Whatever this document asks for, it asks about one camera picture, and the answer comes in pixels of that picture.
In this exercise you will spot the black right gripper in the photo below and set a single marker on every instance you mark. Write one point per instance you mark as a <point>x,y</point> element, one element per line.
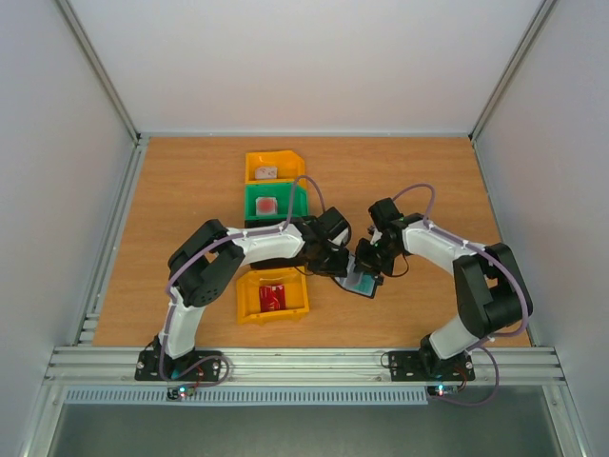
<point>369,260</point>

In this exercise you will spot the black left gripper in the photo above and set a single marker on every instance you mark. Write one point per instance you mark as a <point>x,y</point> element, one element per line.
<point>339,269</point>

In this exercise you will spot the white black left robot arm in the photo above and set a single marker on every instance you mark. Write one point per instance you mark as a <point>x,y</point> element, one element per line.
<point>203,266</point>

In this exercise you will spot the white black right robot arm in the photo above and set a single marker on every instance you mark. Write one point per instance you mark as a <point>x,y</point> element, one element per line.
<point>492,298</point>

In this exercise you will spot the red card in bin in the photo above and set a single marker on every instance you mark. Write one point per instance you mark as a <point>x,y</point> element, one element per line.
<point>272,298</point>

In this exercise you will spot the white red-circle cards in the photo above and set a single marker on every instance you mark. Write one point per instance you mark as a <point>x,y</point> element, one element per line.
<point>266,205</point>

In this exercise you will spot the beige patterned cards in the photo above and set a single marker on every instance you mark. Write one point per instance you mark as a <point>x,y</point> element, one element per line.
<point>266,173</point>

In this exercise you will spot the black plastic bin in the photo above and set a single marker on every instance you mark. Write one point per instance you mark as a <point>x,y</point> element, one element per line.
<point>280,262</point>

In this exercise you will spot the green plastic bin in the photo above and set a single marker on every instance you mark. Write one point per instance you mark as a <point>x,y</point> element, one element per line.
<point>282,192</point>

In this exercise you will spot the near yellow plastic bin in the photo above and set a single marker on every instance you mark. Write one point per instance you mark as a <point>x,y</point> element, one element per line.
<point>247,290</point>

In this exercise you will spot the yellow plastic bin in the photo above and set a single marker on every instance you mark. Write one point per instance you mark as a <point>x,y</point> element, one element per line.
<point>288,165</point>
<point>247,290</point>

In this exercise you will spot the far yellow plastic bin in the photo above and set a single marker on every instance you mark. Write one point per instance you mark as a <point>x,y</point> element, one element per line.
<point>288,165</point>

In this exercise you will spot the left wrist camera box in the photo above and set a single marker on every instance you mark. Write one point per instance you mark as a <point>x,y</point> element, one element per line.
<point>343,238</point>

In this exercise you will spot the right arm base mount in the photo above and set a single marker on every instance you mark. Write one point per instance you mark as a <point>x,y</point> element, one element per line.
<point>410,366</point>

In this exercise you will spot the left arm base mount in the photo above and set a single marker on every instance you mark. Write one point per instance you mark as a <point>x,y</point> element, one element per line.
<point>198,365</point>

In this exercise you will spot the aluminium front rail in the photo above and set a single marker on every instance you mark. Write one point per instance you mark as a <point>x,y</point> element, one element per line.
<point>305,366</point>

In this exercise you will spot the slotted grey cable duct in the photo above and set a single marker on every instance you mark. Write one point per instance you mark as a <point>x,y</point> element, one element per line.
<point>247,396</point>

